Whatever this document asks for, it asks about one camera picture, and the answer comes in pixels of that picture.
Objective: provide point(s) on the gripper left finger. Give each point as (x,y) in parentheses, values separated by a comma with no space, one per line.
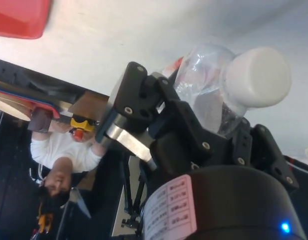
(136,100)

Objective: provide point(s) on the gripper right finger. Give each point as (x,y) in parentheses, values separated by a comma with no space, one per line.
(263,150)

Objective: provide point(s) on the clear plastic bottle white cap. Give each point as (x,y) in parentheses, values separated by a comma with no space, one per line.
(206,75)

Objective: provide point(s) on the red plastic tray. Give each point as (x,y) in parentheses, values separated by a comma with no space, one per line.
(19,17)

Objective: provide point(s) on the yellow emergency stop button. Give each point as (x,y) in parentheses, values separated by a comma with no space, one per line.
(85,123)

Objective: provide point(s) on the person in white shirt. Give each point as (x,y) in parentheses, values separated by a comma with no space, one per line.
(59,152)

